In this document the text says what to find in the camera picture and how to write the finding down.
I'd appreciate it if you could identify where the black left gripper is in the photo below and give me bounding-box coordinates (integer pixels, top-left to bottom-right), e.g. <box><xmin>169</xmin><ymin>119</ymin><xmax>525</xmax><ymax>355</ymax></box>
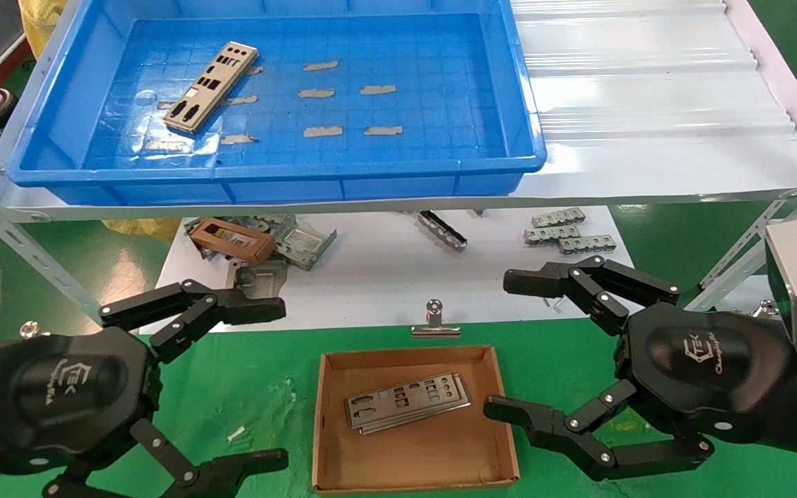
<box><xmin>0</xmin><ymin>279</ymin><xmax>290</xmax><ymax>498</ymax></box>

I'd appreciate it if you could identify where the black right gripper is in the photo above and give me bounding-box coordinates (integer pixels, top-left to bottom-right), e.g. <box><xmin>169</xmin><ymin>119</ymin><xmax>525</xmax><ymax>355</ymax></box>
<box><xmin>484</xmin><ymin>255</ymin><xmax>797</xmax><ymax>481</ymax></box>

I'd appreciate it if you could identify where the brown cardboard box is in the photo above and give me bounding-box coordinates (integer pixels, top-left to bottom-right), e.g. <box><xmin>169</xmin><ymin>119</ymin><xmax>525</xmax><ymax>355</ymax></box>
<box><xmin>311</xmin><ymin>344</ymin><xmax>520</xmax><ymax>495</ymax></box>

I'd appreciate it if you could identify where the blue plastic tray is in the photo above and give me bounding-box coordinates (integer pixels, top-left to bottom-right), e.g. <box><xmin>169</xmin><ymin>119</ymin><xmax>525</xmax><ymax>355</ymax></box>
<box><xmin>8</xmin><ymin>0</ymin><xmax>548</xmax><ymax>207</ymax></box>

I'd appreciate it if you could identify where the green table cloth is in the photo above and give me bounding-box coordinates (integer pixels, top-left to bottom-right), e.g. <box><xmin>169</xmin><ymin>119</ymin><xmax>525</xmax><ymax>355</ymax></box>
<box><xmin>0</xmin><ymin>318</ymin><xmax>797</xmax><ymax>498</ymax></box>

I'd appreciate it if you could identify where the small grey slotted plate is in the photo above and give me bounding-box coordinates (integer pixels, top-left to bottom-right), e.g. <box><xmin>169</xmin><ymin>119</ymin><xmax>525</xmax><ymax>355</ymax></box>
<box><xmin>523</xmin><ymin>225</ymin><xmax>581</xmax><ymax>245</ymax></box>
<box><xmin>531</xmin><ymin>207</ymin><xmax>587</xmax><ymax>228</ymax></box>
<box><xmin>558</xmin><ymin>234</ymin><xmax>618</xmax><ymax>254</ymax></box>

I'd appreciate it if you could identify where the black metal strip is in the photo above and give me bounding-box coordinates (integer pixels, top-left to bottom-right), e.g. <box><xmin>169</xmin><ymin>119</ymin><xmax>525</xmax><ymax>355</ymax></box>
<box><xmin>416</xmin><ymin>210</ymin><xmax>468</xmax><ymax>250</ymax></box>

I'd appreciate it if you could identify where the white flat board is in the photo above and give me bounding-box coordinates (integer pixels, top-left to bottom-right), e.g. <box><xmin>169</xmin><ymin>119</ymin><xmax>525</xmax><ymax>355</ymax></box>
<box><xmin>139</xmin><ymin>206</ymin><xmax>641</xmax><ymax>335</ymax></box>

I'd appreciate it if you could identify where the white corrugated shelf board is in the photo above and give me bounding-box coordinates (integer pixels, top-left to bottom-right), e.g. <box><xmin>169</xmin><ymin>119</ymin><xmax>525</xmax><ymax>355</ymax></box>
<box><xmin>0</xmin><ymin>0</ymin><xmax>797</xmax><ymax>222</ymax></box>

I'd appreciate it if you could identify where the grey metal bracket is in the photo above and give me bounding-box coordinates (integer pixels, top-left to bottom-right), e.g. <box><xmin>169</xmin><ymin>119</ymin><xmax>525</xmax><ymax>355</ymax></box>
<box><xmin>226</xmin><ymin>259</ymin><xmax>288</xmax><ymax>302</ymax></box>
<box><xmin>274</xmin><ymin>216</ymin><xmax>338</xmax><ymax>271</ymax></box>

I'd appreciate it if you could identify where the brown rectangular frame part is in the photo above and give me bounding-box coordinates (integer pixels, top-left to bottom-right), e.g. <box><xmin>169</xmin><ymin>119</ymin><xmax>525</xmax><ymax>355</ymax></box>
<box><xmin>189</xmin><ymin>217</ymin><xmax>277</xmax><ymax>265</ymax></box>

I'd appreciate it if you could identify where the white perforated rack frame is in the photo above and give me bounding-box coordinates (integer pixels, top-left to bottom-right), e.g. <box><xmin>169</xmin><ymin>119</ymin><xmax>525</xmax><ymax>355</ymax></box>
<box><xmin>0</xmin><ymin>0</ymin><xmax>797</xmax><ymax>322</ymax></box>

